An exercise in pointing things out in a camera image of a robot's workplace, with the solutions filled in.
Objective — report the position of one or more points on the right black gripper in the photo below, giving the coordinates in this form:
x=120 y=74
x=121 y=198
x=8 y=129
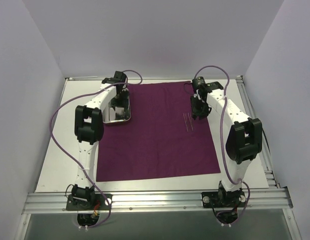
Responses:
x=200 y=110

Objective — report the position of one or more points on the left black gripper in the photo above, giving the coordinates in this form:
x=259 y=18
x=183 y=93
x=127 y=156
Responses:
x=122 y=97

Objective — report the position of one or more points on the steel instrument tray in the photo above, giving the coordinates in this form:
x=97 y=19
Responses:
x=118 y=110

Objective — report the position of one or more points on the white thin instrument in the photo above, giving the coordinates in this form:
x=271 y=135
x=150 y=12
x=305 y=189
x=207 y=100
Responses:
x=185 y=120

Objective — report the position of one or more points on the purple cloth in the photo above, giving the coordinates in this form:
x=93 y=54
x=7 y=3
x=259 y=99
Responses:
x=154 y=143

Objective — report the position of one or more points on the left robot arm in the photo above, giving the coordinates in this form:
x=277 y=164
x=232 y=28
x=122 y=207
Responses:
x=89 y=130

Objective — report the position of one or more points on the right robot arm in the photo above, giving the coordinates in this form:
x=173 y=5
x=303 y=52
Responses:
x=240 y=135

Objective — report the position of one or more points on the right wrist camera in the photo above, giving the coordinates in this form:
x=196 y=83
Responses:
x=198 y=81

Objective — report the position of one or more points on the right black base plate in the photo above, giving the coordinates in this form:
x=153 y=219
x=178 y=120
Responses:
x=221 y=199

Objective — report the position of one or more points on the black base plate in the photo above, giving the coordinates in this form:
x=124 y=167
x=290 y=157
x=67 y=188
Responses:
x=98 y=202
x=221 y=199

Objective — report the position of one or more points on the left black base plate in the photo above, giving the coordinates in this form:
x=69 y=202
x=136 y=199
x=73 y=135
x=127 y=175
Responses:
x=98 y=202

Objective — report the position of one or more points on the aluminium front rail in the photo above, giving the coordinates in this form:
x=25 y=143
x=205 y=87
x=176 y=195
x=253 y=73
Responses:
x=157 y=201

